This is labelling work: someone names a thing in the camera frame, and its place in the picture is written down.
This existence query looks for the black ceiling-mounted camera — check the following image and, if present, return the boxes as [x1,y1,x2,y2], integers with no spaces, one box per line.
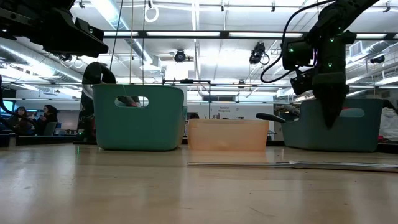
[57,52,75,63]
[248,42,271,65]
[173,49,187,63]

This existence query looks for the person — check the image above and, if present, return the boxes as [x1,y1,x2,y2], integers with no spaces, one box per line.
[7,106,30,136]
[37,104,59,136]

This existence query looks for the orange translucent plastic bin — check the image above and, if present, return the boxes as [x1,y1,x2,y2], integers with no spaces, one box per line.
[187,118,270,152]

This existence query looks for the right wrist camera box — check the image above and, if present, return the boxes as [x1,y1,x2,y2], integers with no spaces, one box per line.
[281,40,315,71]

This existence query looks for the grey office chair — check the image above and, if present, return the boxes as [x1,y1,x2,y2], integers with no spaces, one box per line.
[43,121,59,136]

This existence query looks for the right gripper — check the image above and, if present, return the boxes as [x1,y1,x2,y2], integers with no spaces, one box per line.
[290,30,357,130]

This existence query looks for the black aluminium rig frame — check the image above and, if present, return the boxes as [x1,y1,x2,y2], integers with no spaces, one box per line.
[102,30,398,40]

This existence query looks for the all-black serving spoon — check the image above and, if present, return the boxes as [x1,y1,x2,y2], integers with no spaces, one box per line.
[275,104,301,118]

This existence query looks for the thick black cable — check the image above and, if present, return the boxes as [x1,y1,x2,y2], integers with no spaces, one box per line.
[0,74,19,118]

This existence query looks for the dark blue-teal plastic bin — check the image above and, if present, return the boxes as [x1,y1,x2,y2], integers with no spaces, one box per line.
[281,98,385,153]

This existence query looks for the silver butter knife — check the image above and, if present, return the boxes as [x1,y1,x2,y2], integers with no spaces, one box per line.
[187,161,398,174]

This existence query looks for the light teal plastic bin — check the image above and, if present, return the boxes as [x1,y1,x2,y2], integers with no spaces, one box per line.
[92,83,188,152]

